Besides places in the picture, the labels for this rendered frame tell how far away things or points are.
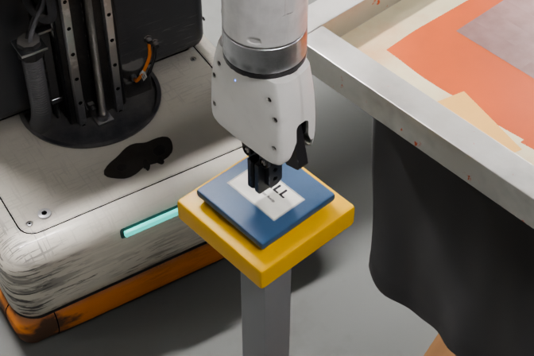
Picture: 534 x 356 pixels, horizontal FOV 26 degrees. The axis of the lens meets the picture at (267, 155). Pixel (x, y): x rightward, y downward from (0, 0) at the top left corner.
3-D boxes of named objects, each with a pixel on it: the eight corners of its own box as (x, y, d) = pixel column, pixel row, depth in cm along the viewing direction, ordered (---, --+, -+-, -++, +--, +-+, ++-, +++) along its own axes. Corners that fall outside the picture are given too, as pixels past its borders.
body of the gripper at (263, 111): (195, 30, 103) (199, 122, 111) (272, 87, 98) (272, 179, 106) (257, -4, 107) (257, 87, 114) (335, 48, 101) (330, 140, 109)
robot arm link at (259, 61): (193, 13, 102) (195, 38, 104) (261, 61, 97) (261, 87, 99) (257, -22, 105) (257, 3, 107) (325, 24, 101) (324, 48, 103)
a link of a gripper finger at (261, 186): (253, 142, 109) (253, 191, 114) (276, 160, 108) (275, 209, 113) (277, 127, 111) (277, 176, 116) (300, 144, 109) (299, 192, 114)
